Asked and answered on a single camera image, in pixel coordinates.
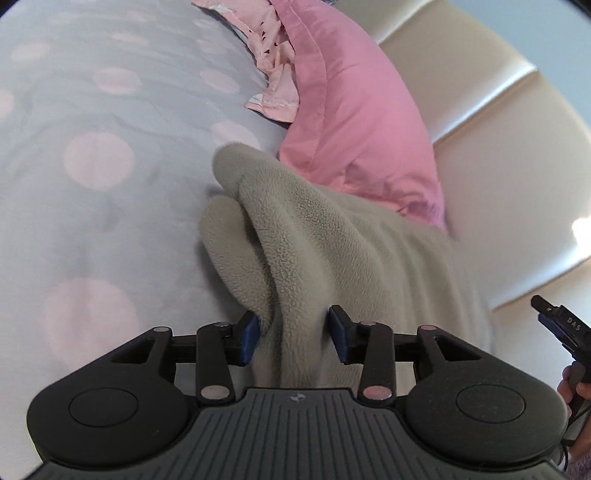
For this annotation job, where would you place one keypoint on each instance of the cream padded headboard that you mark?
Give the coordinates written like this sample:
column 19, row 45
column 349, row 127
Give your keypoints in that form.
column 508, row 161

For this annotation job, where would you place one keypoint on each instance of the person's right hand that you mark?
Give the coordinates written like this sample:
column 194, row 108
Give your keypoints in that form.
column 582, row 429

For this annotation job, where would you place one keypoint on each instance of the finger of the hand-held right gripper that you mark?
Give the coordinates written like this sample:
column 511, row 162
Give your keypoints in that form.
column 545, row 311

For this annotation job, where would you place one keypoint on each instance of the pink patterned pillow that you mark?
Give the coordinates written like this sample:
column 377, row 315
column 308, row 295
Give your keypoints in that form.
column 272, row 50

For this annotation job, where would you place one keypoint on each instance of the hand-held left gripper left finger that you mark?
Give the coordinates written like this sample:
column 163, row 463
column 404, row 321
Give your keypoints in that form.
column 251, row 337

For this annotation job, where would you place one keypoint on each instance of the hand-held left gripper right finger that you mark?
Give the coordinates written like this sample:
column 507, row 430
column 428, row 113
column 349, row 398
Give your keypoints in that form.
column 339, row 334

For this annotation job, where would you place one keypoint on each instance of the plain pink pillow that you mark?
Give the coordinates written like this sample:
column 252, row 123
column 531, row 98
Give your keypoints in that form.
column 369, row 115

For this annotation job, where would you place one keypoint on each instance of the beige fleece hoodie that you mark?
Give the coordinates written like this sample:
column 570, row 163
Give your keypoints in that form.
column 346, row 240

